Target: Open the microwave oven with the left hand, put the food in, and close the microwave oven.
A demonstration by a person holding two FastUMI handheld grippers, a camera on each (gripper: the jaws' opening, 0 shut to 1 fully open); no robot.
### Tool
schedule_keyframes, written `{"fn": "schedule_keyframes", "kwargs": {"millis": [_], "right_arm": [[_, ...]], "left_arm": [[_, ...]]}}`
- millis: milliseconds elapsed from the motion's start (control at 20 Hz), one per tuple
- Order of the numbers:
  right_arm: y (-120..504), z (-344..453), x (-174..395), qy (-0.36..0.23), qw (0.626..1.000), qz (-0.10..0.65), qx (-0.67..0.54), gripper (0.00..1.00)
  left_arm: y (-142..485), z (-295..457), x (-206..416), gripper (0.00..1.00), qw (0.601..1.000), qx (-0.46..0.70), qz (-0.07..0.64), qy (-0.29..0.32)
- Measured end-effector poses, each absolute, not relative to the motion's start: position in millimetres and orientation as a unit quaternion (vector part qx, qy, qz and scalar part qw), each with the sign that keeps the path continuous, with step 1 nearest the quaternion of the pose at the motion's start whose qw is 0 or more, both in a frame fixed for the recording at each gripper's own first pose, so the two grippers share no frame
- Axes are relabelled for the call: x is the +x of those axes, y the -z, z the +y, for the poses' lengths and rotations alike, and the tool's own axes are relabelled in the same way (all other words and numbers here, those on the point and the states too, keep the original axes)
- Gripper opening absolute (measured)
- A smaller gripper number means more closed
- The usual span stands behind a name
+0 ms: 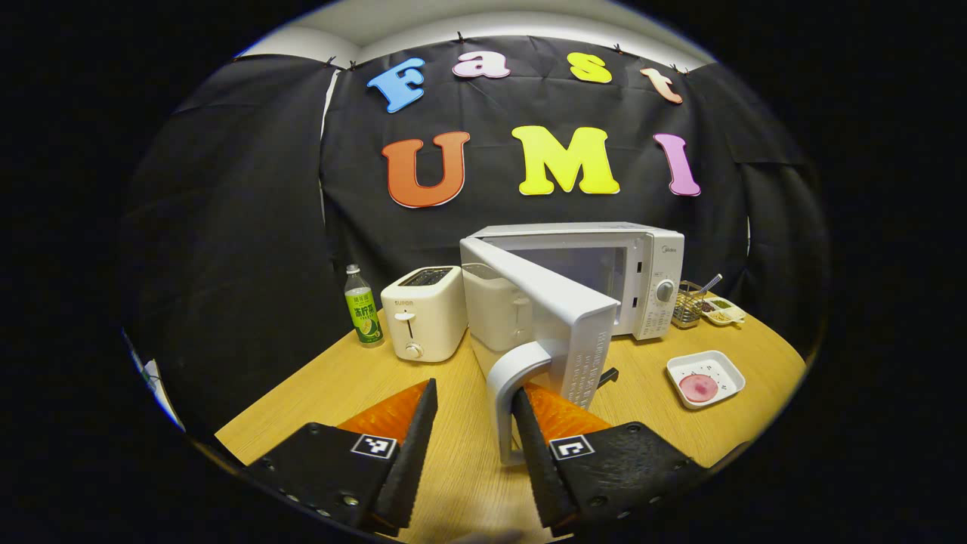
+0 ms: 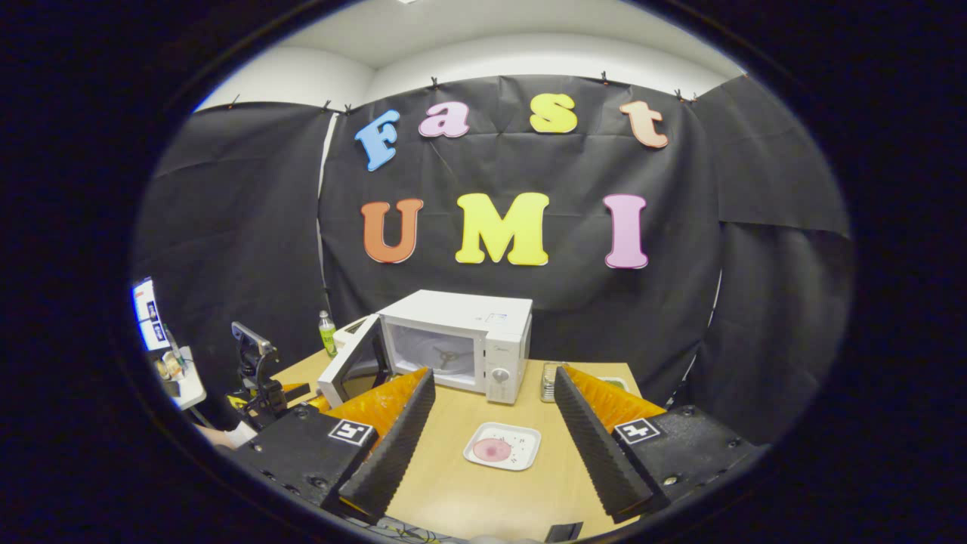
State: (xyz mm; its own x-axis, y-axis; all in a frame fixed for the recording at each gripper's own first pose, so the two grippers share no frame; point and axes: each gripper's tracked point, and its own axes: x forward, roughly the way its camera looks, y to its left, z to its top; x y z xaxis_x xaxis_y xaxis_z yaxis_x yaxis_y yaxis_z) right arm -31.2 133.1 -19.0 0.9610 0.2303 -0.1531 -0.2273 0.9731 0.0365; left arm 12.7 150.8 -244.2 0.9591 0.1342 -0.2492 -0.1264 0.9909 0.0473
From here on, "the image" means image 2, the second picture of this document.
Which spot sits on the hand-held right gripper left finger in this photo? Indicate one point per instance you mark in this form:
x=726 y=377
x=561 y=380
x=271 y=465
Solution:
x=393 y=453

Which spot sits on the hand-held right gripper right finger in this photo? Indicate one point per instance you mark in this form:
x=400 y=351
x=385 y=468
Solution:
x=597 y=453

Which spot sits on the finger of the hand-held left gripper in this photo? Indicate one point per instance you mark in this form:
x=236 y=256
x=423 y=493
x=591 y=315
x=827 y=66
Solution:
x=296 y=387

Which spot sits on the white plate with pink food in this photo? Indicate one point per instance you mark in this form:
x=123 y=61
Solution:
x=502 y=447

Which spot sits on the white microwave oven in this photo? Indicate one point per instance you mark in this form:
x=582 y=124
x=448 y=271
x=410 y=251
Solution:
x=453 y=310

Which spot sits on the green drink bottle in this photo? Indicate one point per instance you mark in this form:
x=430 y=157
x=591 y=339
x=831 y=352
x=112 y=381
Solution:
x=327 y=336

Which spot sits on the divided white snack tray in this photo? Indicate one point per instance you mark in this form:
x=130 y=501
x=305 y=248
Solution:
x=613 y=383

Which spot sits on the white side table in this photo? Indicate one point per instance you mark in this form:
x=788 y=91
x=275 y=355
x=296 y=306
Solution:
x=185 y=381

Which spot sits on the white toaster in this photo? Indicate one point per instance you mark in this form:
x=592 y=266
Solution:
x=353 y=329

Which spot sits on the computer monitor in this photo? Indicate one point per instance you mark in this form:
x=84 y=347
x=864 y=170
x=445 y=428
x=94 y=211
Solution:
x=149 y=313

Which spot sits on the black backdrop cloth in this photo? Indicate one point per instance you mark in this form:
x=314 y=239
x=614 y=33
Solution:
x=574 y=166

